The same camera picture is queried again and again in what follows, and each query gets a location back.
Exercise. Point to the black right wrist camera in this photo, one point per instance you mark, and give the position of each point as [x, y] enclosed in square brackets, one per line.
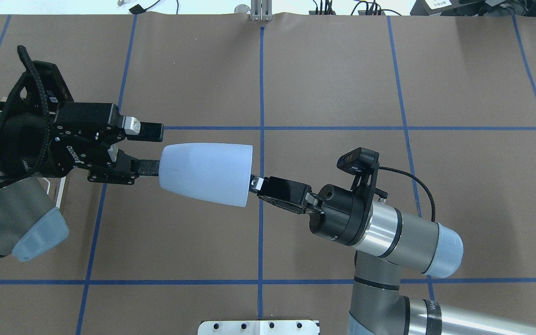
[361, 161]

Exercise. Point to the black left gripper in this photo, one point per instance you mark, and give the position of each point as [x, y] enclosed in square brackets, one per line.
[20, 146]

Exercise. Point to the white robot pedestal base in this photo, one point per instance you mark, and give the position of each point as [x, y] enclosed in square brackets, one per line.
[260, 327]

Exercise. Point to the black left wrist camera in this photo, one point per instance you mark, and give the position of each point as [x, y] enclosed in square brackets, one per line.
[54, 84]

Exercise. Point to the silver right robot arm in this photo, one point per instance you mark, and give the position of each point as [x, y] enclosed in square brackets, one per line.
[387, 243]

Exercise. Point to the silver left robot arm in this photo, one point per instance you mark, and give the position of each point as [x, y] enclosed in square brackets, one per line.
[30, 222]

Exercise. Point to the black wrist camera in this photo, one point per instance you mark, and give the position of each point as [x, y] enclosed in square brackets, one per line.
[361, 161]
[54, 84]

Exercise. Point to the light blue plastic cup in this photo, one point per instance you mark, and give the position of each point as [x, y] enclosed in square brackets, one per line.
[214, 172]

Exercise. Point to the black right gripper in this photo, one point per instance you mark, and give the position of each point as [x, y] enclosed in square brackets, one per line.
[340, 215]

